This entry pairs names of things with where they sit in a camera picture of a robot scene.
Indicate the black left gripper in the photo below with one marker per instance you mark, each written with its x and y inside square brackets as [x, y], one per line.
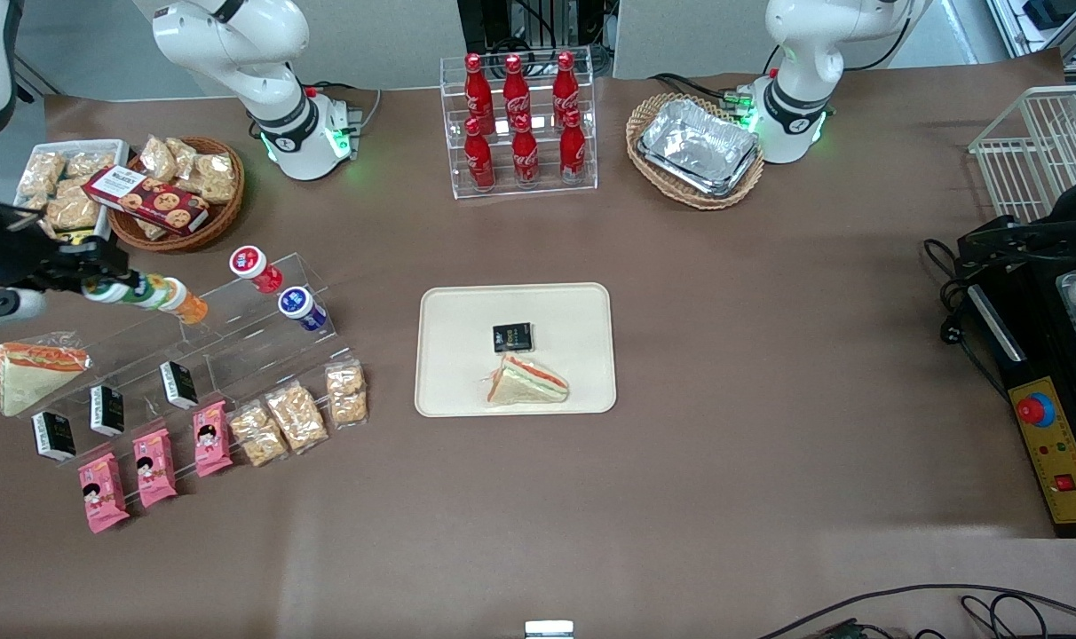
[1038, 233]

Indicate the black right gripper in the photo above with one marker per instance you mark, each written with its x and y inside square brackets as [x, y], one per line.
[30, 263]

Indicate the green gum bottle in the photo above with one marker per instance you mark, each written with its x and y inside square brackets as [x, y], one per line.
[134, 293]

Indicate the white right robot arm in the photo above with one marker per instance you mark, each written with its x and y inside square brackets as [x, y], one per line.
[236, 53]

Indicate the white rectangular snack tray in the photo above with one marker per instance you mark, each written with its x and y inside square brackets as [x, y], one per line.
[103, 222]

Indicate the orange gum bottle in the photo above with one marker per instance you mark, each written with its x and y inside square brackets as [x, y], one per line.
[187, 304]

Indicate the red gum bottle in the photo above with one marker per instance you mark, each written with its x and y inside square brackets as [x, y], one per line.
[256, 269]

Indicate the blue gum bottle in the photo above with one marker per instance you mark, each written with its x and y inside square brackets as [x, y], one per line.
[303, 308]

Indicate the aluminium foil tray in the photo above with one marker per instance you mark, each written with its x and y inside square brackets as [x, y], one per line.
[698, 146]

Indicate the beige serving tray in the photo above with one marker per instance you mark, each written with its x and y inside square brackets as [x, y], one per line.
[454, 355]

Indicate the yellow black snack packet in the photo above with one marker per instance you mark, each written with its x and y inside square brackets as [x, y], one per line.
[76, 237]

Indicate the clear puffed rice pack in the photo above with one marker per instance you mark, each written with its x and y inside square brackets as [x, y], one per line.
[183, 153]
[41, 173]
[296, 417]
[72, 209]
[217, 177]
[158, 158]
[346, 394]
[257, 435]
[90, 162]

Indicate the red cookie box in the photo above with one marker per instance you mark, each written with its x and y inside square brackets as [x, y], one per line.
[147, 200]

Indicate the black yellow control box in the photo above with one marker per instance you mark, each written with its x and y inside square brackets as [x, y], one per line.
[1035, 355]

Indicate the wrapped triangle sandwich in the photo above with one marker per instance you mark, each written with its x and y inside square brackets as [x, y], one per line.
[32, 373]
[525, 383]

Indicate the dark brown wicker basket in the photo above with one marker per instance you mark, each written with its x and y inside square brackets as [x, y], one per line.
[209, 222]

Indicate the small black snack box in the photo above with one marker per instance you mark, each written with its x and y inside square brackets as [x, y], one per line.
[107, 410]
[178, 385]
[512, 337]
[54, 436]

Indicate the red emergency stop button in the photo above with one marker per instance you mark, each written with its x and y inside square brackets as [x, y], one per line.
[1034, 410]

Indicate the clear acrylic stepped stand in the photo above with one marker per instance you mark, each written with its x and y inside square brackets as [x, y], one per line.
[263, 351]

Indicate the pink snack packet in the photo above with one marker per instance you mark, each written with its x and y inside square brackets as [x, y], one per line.
[154, 468]
[211, 439]
[103, 493]

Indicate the light wicker basket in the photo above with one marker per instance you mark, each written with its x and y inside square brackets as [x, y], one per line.
[653, 173]

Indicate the red cola bottle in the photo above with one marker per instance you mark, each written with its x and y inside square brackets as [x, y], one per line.
[573, 151]
[565, 84]
[479, 160]
[526, 155]
[516, 89]
[477, 93]

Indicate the clear acrylic bottle rack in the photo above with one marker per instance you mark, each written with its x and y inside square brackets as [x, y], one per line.
[542, 177]

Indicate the black equipment rack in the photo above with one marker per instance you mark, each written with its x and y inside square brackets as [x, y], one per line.
[538, 22]

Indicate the small white device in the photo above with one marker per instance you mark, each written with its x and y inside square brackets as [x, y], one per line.
[549, 629]

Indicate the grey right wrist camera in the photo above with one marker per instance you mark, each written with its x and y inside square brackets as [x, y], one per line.
[5, 308]

